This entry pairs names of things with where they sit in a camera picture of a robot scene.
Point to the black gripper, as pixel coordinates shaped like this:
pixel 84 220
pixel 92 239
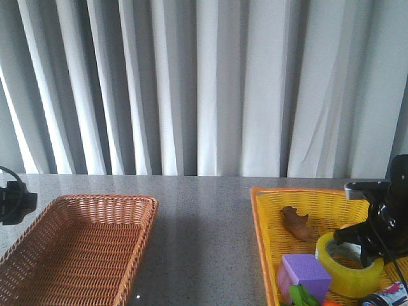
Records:
pixel 16 203
pixel 385 230

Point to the yellow packing tape roll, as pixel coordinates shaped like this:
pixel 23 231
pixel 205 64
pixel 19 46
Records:
pixel 349 276

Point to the yellow woven basket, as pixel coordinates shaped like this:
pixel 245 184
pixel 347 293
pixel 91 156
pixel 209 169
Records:
pixel 328 211

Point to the brown animal figurine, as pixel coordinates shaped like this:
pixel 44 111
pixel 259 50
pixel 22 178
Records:
pixel 298 224

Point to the purple foam cube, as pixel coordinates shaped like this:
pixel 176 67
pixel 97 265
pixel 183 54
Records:
pixel 306 270

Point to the toy carrot with green leaves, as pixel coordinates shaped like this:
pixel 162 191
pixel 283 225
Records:
pixel 301 297

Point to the brown woven basket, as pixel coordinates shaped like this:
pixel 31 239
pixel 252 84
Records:
pixel 83 249

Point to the white grey curtain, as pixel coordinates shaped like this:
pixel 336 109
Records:
pixel 211 88

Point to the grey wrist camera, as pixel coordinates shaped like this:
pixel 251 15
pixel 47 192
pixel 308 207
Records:
pixel 365 190

